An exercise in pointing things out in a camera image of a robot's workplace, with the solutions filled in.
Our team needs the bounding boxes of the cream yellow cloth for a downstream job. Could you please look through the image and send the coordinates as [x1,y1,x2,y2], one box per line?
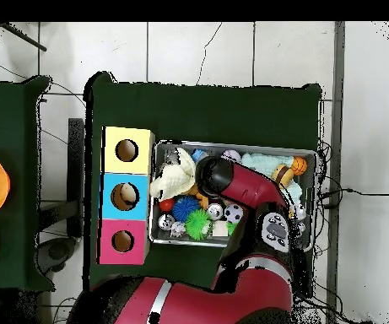
[149,147,197,203]

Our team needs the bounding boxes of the white baseball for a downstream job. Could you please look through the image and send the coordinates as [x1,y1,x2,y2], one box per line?
[220,148,241,164]

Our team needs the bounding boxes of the wooden box with three holes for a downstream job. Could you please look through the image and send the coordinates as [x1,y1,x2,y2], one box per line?
[97,126,156,266]

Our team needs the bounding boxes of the shallow mesh bin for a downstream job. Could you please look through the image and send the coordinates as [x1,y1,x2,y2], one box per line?
[148,139,318,252]

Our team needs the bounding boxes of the blue spiky ball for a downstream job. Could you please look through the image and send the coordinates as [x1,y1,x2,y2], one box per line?
[171,196,202,224]

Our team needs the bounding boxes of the red ball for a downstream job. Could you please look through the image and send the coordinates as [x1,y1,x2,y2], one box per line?
[159,197,176,213]

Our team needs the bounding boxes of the silver drink can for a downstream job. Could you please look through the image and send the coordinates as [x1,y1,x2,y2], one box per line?
[207,202,224,221]

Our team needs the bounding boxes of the green spiky ball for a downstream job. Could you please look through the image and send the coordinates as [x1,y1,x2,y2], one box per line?
[184,208,213,241]

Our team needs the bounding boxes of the small soccer ball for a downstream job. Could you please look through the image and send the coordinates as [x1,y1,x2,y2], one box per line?
[223,203,245,224]

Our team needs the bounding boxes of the mint green cloth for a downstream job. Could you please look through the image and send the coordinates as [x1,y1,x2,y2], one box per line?
[240,152,303,205]

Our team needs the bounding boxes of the dark green table cloth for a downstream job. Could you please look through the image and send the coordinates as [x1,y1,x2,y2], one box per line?
[83,71,323,294]
[0,74,56,292]

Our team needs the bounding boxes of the toy hamburger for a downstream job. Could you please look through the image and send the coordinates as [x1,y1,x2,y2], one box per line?
[271,164,295,189]

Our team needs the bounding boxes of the small orange basketball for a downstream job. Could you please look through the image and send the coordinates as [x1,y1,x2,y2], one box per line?
[290,155,309,176]

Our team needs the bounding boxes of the black power cable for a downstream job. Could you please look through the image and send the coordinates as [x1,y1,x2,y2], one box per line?
[318,187,389,208]

